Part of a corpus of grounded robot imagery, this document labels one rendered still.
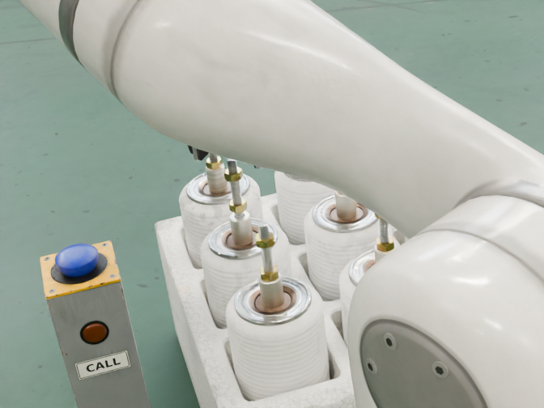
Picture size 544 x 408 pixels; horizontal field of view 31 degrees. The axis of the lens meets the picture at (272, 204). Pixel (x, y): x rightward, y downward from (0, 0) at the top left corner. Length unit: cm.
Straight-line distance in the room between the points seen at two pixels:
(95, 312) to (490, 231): 62
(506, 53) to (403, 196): 165
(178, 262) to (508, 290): 85
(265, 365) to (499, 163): 59
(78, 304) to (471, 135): 59
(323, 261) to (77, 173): 80
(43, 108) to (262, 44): 166
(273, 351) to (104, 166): 91
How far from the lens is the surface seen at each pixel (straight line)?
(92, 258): 91
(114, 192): 169
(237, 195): 101
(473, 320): 32
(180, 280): 112
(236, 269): 101
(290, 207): 115
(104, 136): 188
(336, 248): 103
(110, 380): 97
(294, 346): 92
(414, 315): 33
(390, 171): 41
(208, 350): 101
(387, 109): 40
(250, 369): 95
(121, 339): 94
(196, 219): 112
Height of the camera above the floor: 82
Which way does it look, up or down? 31 degrees down
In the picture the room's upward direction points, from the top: 7 degrees counter-clockwise
